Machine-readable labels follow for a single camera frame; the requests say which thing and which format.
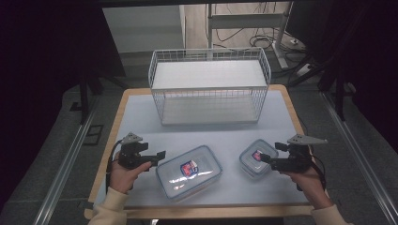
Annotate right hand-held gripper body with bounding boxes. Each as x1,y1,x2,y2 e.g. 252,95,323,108
269,133,329,174

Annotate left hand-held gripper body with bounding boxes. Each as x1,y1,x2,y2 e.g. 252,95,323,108
116,131,158,171

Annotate small clear blue-rimmed food container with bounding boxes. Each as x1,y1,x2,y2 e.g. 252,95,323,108
238,138,280,180

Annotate large clear blue-rimmed food container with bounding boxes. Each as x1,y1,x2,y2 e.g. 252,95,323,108
155,144,224,202

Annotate white wire storage rack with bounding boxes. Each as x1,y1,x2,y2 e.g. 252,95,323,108
147,46,272,127

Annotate person's left hand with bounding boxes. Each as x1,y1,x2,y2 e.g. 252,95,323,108
108,151,153,195

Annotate person's right hand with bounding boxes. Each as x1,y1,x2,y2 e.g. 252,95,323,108
282,167,335,211

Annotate black metal stand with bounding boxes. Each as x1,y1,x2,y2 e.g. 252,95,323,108
318,60,349,122
77,70,105,126

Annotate white power strip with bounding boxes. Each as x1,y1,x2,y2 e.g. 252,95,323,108
295,63,312,78

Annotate grey panel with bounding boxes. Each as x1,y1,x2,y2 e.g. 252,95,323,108
102,5,186,54

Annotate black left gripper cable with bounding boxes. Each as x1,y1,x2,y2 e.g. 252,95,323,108
105,140,124,195

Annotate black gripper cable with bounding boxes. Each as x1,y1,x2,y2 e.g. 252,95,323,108
105,140,124,195
312,154,329,192

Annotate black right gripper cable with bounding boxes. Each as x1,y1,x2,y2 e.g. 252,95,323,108
312,154,329,192

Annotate aluminium floor rail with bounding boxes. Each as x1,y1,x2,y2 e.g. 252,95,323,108
321,91,398,225
32,101,99,225

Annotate black floor cables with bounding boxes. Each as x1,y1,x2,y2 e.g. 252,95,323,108
215,27,306,54

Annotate white metal desk frame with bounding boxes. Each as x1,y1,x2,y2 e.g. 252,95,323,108
206,2,291,70

